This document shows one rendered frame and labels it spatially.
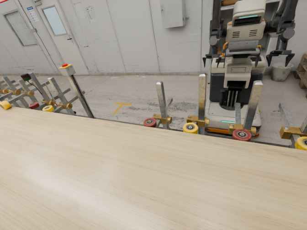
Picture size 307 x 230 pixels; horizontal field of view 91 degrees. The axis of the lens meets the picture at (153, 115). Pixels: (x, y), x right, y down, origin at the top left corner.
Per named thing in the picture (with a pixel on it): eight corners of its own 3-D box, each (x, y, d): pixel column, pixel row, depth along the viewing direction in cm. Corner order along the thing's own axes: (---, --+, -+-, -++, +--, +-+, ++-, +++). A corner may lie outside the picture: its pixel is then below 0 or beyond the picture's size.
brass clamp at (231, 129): (228, 128, 96) (229, 122, 93) (253, 131, 90) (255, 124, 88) (228, 134, 91) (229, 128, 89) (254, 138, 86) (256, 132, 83)
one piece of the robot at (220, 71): (210, 99, 232) (214, 40, 183) (252, 101, 210) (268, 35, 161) (207, 112, 208) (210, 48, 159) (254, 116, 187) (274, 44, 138)
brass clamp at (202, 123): (188, 120, 104) (188, 114, 101) (209, 122, 99) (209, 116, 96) (186, 126, 100) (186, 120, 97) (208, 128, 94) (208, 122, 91)
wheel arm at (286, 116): (277, 107, 100) (279, 101, 98) (283, 107, 99) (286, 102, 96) (296, 161, 69) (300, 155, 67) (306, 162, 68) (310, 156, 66)
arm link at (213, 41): (221, 30, 117) (209, 32, 121) (221, 26, 107) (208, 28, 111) (219, 47, 120) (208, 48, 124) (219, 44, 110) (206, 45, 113)
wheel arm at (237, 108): (234, 107, 111) (235, 101, 109) (239, 107, 110) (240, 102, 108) (234, 153, 81) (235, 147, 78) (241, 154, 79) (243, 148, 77)
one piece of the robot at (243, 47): (223, 64, 151) (225, 40, 139) (256, 63, 141) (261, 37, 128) (222, 70, 140) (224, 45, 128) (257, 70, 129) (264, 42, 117)
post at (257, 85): (237, 147, 100) (254, 79, 72) (244, 148, 99) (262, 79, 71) (238, 151, 98) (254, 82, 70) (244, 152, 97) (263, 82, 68)
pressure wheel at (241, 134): (250, 154, 77) (255, 138, 70) (233, 155, 78) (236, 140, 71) (242, 142, 83) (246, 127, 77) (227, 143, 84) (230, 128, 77)
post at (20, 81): (47, 116, 181) (19, 78, 153) (49, 116, 180) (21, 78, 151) (44, 117, 178) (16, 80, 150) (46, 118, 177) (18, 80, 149)
